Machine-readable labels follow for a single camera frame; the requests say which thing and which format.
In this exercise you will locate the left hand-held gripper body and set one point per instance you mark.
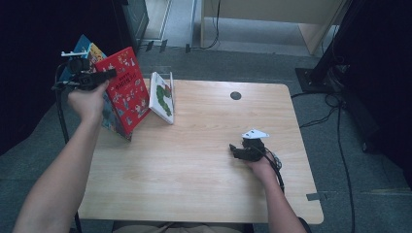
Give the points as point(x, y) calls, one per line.
point(82, 79)

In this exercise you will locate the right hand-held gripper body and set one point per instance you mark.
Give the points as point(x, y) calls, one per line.
point(254, 152)

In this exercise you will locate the red picture book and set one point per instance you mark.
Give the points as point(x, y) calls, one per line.
point(126, 93)

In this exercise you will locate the dark blue monster picture book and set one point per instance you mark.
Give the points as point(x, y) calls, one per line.
point(82, 43)

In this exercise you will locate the light blue monster picture book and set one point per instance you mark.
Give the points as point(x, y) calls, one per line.
point(111, 121)

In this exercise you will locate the white caterpillar picture book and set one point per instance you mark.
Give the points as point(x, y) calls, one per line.
point(162, 97)

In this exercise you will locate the clear acrylic book rack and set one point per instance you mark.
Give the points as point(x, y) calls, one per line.
point(171, 84)

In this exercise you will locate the person's right hand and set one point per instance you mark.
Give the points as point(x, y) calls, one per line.
point(264, 170)

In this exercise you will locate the person's left hand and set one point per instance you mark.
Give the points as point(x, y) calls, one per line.
point(85, 103)

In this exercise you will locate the black floor tape strip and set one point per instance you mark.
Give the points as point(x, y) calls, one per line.
point(150, 46)
point(163, 46)
point(188, 48)

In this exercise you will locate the round dark table grommet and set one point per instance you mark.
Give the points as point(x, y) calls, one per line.
point(235, 95)

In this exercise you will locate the black computer tower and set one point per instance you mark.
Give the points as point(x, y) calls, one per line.
point(136, 19)

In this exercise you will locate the grey tape strip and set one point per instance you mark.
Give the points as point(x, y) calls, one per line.
point(313, 196)

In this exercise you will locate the dark curtain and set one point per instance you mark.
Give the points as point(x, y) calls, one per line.
point(388, 64)
point(39, 16)

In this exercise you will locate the black metal stand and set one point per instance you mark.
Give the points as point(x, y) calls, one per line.
point(307, 79)

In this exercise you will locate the person's beige trousers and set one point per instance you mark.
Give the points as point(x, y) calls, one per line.
point(181, 229)

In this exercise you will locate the light wooden cabinet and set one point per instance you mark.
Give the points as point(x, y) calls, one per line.
point(275, 8)

